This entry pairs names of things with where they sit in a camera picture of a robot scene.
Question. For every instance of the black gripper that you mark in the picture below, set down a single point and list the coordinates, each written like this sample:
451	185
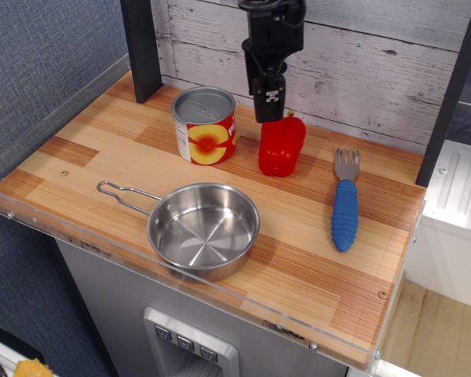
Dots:
275	31

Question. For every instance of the red yellow tin can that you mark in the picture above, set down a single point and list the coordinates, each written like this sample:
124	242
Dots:
205	124

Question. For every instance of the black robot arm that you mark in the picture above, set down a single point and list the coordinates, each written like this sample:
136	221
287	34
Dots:
275	31

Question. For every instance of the red bell pepper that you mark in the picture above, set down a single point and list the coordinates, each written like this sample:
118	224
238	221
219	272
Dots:
281	144

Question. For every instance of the stainless steel saucepan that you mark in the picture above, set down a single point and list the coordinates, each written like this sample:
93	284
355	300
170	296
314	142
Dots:
204	229

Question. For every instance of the clear acrylic edge guard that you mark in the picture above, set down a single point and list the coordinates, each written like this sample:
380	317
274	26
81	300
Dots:
295	282

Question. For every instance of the white toy sink unit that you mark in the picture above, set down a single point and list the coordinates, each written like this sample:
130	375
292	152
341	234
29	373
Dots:
439	256

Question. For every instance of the grey toy fridge cabinet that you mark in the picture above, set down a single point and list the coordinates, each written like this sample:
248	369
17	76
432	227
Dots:
151	329

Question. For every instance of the yellow black object corner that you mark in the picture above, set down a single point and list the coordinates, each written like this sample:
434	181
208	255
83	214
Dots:
17	358

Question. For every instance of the blue handled fork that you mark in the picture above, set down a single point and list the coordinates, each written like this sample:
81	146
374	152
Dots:
344	220

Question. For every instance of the dark right shelf post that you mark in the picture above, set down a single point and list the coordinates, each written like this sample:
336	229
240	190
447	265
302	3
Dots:
454	90

